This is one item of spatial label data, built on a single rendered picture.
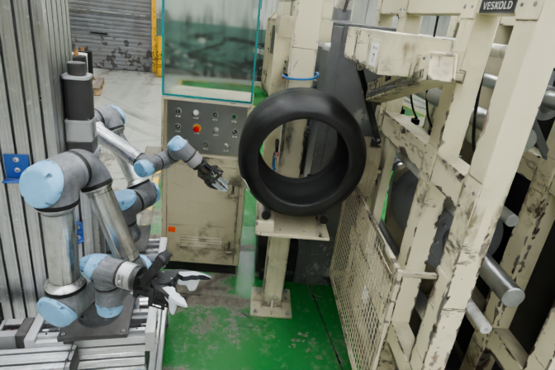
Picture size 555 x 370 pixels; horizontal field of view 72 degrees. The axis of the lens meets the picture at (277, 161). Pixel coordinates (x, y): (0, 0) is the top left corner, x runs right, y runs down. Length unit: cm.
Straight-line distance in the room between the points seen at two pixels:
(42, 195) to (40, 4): 56
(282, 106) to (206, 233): 135
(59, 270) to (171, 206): 144
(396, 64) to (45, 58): 114
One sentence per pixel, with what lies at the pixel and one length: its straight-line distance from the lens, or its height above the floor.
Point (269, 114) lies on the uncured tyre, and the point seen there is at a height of 140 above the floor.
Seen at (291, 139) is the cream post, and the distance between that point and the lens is 208.
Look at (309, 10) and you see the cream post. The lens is 198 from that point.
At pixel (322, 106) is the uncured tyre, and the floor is 145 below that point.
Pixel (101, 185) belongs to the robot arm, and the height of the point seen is 126.
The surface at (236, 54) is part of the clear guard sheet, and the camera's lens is 234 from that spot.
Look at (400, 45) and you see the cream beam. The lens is 144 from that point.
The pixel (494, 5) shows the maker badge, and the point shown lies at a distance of 147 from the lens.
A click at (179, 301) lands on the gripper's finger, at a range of 109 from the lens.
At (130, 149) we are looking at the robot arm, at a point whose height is 119.
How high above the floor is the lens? 179
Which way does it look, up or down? 21 degrees down
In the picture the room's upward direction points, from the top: 7 degrees clockwise
